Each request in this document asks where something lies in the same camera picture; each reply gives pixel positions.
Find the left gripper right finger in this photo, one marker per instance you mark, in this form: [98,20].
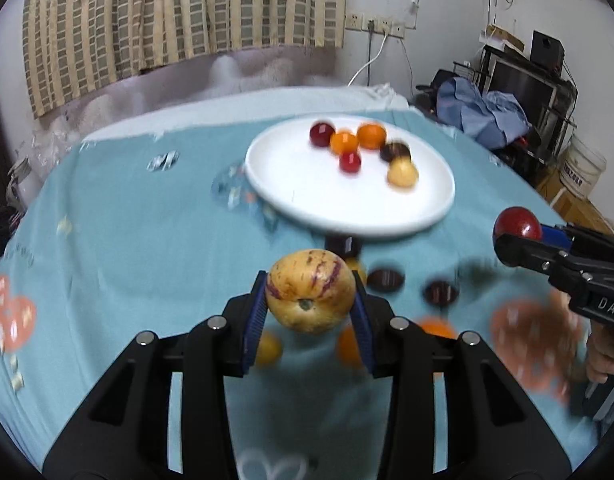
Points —
[455,410]

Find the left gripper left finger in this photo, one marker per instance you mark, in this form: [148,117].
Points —
[120,431]

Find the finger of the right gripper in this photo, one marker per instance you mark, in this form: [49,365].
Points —
[567,238]
[520,252]

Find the red apple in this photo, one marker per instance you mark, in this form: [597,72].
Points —
[517,221]

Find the dark purple plum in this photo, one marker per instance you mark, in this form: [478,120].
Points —
[393,150]

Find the orange tangerine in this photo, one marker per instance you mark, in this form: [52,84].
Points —
[371,136]
[438,327]

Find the yellow striped pepino melon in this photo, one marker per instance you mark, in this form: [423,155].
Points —
[310,291]

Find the right hand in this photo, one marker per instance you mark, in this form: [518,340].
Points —
[599,361]

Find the white plastic bucket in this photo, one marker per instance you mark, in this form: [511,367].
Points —
[581,168]

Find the blue clothes pile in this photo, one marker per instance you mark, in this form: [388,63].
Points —
[494,120]

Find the black television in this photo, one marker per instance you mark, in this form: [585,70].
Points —
[547,100]

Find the yellow fruit on plate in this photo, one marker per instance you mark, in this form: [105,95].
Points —
[402,173]

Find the orange persimmon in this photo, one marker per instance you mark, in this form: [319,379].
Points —
[347,350]

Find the small yellow fruit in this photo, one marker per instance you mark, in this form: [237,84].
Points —
[269,351]

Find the small yellow-green fruit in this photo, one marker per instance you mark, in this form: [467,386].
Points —
[356,266]

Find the black speaker box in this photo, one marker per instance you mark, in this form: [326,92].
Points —
[547,52]

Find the teal printed tablecloth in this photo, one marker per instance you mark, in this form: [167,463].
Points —
[158,232]

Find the small red fruit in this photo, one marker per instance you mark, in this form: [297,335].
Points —
[350,162]

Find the small orange fruit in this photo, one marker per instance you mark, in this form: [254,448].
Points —
[343,141]

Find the dark red plum on plate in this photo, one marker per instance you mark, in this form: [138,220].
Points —
[320,134]

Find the white round plate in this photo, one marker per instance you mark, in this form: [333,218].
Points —
[306,184]

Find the white power strip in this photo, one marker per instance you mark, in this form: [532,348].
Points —
[361,23]

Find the white towel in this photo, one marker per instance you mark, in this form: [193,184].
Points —
[255,106]

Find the striped beige curtain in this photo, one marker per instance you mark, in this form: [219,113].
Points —
[74,47]

